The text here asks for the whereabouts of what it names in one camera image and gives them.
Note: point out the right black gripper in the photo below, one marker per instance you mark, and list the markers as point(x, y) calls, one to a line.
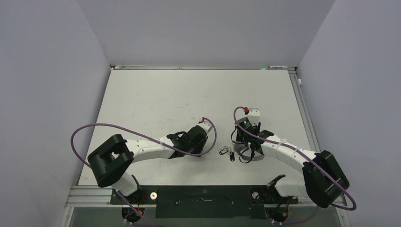
point(240, 137)

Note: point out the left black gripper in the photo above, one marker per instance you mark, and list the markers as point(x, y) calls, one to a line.
point(202, 142)

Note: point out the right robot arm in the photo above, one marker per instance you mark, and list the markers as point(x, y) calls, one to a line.
point(322, 181)

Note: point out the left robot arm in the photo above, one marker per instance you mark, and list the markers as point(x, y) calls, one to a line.
point(110, 161)

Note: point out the keys with black tags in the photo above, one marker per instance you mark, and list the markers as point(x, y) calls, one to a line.
point(228, 151)

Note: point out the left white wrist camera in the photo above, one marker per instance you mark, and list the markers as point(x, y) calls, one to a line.
point(205, 125)

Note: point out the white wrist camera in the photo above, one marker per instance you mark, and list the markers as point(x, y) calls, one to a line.
point(205, 125)
point(253, 115)

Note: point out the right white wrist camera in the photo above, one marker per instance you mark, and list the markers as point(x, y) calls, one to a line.
point(253, 115)

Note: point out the aluminium rail frame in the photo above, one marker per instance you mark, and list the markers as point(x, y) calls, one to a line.
point(312, 139)

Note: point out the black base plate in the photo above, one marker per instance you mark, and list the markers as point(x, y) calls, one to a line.
point(210, 201)

